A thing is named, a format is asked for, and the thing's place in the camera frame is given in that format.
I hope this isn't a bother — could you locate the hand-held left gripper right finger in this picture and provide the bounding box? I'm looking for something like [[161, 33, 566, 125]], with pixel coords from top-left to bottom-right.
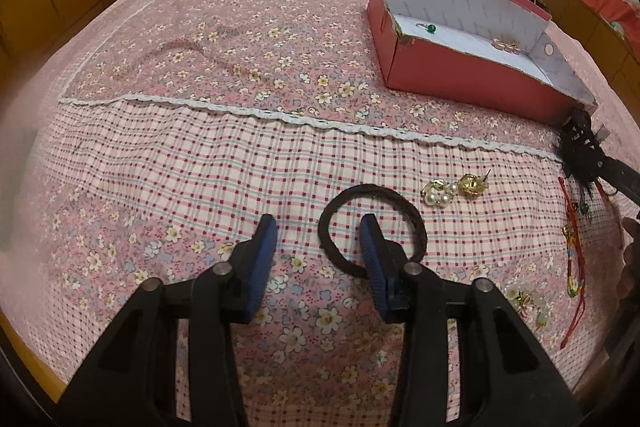
[[360, 213, 583, 427]]

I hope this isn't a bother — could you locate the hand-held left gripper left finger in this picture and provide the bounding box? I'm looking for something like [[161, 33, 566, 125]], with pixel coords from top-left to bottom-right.
[[55, 214, 278, 427]]

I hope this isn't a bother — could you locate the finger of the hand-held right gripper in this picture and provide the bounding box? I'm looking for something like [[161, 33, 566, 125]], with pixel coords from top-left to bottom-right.
[[595, 154, 640, 198]]

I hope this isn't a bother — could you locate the black feather hair accessory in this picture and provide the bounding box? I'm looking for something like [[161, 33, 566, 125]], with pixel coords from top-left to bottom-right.
[[554, 107, 612, 200]]

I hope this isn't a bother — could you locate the black hair tie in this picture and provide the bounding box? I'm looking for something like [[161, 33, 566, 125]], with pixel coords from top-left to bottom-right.
[[318, 183, 428, 279]]

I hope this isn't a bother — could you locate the gold pearl earring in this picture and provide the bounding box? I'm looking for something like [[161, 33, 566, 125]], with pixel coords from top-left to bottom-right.
[[422, 179, 458, 209]]

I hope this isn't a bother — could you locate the red string rainbow bracelet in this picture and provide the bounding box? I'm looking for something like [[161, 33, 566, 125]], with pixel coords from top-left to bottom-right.
[[557, 177, 590, 350]]

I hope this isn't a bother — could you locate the gold ball earring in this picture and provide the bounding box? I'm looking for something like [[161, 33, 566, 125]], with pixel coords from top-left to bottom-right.
[[457, 169, 493, 198]]

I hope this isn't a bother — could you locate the gold dangle earring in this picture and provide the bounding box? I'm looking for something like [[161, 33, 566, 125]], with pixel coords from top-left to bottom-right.
[[511, 289, 535, 314]]

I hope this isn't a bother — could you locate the pale green bead bracelet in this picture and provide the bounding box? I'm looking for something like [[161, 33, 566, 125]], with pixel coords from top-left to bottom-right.
[[502, 279, 552, 334]]

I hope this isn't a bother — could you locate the red cardboard box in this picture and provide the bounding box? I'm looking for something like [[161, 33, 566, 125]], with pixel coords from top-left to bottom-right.
[[366, 0, 599, 125]]

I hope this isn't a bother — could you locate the wooden side cabinet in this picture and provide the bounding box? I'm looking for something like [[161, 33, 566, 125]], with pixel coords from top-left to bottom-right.
[[537, 0, 640, 110]]

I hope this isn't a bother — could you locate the pink floral bedspread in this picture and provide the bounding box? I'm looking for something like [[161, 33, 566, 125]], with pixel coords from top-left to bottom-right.
[[0, 0, 640, 427]]

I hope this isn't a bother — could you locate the wooden bed frame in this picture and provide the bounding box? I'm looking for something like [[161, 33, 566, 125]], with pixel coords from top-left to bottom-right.
[[0, 307, 68, 405]]

